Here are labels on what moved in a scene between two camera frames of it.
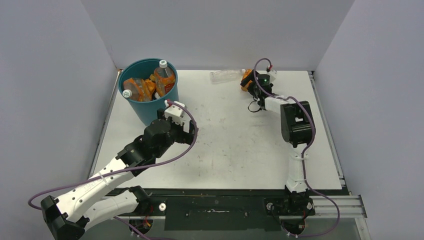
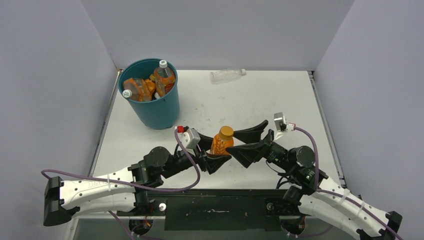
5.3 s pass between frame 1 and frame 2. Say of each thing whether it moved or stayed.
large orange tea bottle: stayed
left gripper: moved
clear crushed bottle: stayed
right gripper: moved
